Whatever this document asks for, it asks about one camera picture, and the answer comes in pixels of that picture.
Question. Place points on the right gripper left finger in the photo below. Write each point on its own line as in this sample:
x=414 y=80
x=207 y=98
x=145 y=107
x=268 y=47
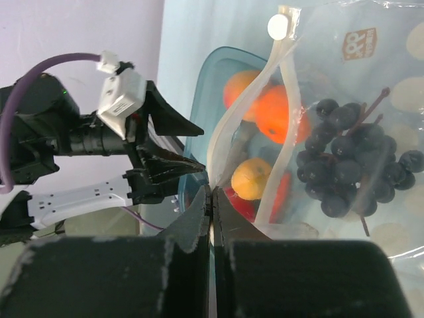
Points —
x=161 y=276

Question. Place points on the peach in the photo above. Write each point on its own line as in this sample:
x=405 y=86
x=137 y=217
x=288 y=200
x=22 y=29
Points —
x=235 y=86

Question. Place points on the red chili pepper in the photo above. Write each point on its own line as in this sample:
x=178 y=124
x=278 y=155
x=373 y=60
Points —
x=282 y=194

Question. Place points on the orange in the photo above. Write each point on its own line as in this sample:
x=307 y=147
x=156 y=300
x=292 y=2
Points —
x=272 y=114

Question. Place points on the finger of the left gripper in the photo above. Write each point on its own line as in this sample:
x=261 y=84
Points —
x=166 y=120
x=160 y=165

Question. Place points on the dark grape bunch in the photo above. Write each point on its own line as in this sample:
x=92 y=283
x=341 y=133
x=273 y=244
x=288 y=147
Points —
x=350 y=165

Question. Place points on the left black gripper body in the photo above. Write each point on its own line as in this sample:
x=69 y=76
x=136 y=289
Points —
x=94 y=138

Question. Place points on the clear zip top bag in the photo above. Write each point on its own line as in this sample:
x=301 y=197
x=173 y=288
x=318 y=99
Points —
x=348 y=51

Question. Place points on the blue transparent plastic bin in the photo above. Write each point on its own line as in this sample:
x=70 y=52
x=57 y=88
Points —
x=208 y=108

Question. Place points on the red apple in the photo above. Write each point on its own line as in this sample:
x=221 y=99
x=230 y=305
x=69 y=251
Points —
x=242 y=206

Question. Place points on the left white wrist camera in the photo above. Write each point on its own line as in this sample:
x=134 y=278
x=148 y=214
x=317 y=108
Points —
x=123 y=93

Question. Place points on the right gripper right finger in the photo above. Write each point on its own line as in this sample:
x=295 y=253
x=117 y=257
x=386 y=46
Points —
x=260 y=277

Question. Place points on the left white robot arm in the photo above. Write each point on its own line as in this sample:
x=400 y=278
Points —
x=49 y=124

